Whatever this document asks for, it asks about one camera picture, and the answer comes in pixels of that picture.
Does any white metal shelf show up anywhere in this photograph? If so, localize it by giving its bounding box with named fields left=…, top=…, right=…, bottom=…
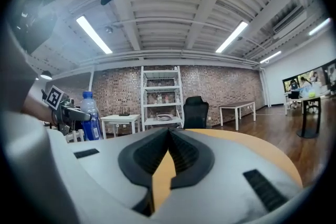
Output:
left=140, top=65, right=184, bottom=131

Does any small white table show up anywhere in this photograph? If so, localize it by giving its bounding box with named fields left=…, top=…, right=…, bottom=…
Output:
left=100, top=114, right=142, bottom=140

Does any dark-topped white bench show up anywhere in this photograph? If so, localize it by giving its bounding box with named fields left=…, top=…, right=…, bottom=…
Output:
left=218, top=101, right=257, bottom=131

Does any person's left forearm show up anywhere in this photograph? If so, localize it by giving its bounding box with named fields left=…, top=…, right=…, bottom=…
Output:
left=22, top=91, right=57, bottom=126

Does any person's black shirt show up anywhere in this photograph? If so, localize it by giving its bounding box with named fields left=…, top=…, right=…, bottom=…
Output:
left=7, top=0, right=77, bottom=56

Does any dark framed window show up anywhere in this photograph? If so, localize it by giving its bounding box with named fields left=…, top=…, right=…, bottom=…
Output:
left=282, top=59, right=336, bottom=95

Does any clear bottle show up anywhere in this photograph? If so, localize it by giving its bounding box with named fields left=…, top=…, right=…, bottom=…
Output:
left=80, top=90, right=103, bottom=142

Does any white folded bundle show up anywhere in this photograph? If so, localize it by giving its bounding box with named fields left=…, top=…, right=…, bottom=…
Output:
left=156, top=112, right=174, bottom=121

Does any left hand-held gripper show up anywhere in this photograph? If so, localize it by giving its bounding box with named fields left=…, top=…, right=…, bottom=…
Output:
left=40, top=84, right=92, bottom=137

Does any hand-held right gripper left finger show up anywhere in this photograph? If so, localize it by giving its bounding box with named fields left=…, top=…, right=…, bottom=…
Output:
left=48, top=127, right=169, bottom=224

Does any black office chair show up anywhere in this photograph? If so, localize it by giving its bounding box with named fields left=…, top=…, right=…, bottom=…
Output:
left=183, top=96, right=211, bottom=130

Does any white ceiling light tube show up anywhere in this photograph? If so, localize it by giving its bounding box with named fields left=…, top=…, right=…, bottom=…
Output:
left=308, top=17, right=332, bottom=36
left=259, top=50, right=282, bottom=64
left=215, top=20, right=249, bottom=54
left=76, top=15, right=113, bottom=55

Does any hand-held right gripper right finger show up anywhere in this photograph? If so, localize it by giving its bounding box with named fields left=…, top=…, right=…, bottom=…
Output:
left=153, top=127, right=303, bottom=224

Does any black chest pack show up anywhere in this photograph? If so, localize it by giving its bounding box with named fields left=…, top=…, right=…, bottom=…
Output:
left=10, top=7, right=57, bottom=55

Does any white ceiling air conditioner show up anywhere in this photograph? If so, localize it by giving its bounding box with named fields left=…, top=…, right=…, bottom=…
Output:
left=272, top=5, right=307, bottom=40

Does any large round wooden table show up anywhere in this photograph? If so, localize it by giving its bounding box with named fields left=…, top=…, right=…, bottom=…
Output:
left=153, top=128, right=304, bottom=212

